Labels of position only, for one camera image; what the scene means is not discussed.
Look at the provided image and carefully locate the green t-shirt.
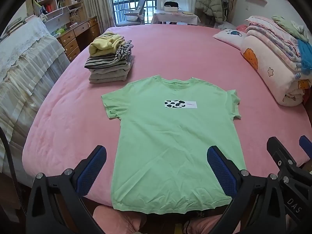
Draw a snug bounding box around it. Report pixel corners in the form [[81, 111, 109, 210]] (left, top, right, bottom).
[[102, 75, 245, 215]]

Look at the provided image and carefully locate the pink cartoon rolled quilt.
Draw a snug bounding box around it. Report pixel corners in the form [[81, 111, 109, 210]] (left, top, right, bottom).
[[241, 35, 311, 107]]

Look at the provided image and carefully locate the pink bed blanket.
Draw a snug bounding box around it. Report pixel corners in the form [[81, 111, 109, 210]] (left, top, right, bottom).
[[22, 25, 311, 206]]

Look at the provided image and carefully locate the blue fringed cloth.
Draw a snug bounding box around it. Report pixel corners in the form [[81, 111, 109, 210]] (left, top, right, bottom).
[[298, 39, 312, 75]]

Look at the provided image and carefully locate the green folded garment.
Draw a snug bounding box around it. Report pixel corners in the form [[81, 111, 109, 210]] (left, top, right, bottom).
[[272, 15, 309, 42]]

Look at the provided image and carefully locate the pink striped folded blanket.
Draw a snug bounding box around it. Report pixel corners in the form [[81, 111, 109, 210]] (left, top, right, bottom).
[[246, 16, 301, 72]]

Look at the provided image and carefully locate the pink cartoon pillow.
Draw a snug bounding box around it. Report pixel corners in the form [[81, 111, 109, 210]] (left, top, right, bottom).
[[213, 29, 246, 49]]

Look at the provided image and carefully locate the grey folded towel sweater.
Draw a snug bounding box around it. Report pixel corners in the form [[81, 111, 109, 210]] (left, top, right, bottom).
[[89, 69, 131, 83]]

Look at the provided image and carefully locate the lace covered cabinet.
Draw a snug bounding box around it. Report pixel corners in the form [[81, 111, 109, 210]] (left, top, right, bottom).
[[1, 16, 70, 183]]

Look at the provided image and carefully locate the beige folded sweater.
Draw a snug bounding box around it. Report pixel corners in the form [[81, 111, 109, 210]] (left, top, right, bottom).
[[89, 60, 133, 77]]

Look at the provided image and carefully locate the striped folded sweater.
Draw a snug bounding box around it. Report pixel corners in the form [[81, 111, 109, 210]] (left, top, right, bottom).
[[85, 41, 133, 70]]

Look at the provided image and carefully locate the wooden desk with drawers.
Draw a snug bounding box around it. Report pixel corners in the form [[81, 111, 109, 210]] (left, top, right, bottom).
[[57, 16, 100, 62]]

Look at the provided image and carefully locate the yellow folded sweater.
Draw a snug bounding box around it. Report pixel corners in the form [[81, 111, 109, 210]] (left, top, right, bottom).
[[89, 31, 125, 57]]

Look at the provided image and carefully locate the olive puffer jacket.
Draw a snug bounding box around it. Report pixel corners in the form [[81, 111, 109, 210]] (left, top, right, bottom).
[[195, 0, 223, 24]]

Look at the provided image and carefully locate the small table with tablecloth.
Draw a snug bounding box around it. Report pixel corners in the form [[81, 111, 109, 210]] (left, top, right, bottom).
[[152, 10, 200, 25]]

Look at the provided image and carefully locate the white box with black lid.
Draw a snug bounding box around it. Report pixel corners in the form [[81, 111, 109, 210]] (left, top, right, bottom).
[[163, 1, 179, 12]]

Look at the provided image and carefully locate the wooden bookshelf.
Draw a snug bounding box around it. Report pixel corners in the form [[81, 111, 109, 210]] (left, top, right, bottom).
[[34, 0, 87, 23]]

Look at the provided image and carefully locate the grey office chair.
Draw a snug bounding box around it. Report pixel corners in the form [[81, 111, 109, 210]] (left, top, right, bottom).
[[116, 0, 147, 27]]

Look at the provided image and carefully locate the black cable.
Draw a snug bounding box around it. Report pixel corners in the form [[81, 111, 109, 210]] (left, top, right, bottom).
[[0, 126, 28, 220]]

